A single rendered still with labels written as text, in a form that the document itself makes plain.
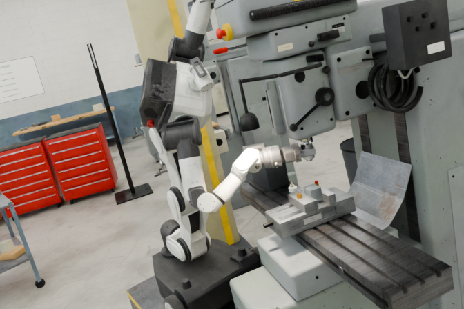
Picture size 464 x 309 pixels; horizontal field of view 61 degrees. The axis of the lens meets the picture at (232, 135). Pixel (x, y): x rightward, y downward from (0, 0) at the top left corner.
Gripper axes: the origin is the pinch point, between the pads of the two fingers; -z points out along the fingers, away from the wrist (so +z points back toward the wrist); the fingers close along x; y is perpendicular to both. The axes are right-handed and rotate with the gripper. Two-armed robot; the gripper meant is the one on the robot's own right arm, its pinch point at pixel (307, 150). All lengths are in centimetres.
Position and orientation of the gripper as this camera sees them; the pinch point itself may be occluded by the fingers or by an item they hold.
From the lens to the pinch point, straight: 163.9
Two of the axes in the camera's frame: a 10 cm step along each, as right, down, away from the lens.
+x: 0.8, -2.5, 9.7
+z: -9.8, 1.8, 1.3
